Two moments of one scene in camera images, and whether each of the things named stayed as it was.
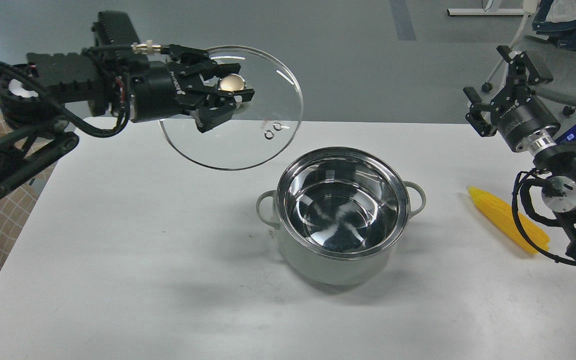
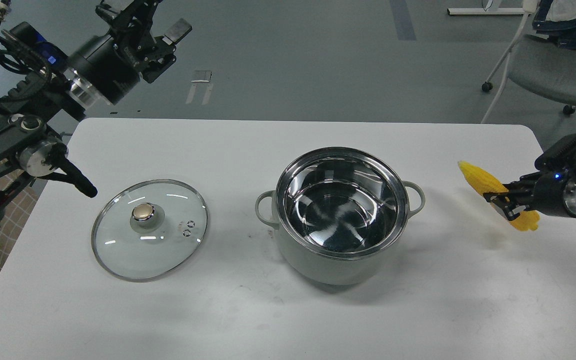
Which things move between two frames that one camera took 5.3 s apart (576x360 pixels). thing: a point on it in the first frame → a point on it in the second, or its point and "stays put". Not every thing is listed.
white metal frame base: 485,11 stays put
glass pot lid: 260,128 → 148,229
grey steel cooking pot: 340,213 stays put
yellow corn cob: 501,217 → 527,220
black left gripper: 160,91 → 107,69
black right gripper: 516,113 → 556,190
